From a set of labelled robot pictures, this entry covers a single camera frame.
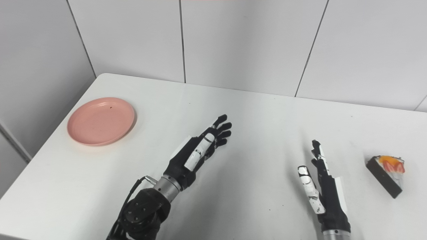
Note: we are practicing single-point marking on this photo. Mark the pink round plate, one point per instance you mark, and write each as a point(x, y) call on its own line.
point(100, 121)

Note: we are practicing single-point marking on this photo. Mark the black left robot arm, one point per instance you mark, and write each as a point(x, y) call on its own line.
point(143, 213)

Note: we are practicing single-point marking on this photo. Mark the chocolate cake slice with fruit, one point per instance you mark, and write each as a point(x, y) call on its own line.
point(383, 176)

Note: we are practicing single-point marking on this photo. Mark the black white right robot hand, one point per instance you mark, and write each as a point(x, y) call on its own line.
point(333, 203)

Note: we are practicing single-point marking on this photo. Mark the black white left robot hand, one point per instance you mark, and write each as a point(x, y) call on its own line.
point(181, 163)

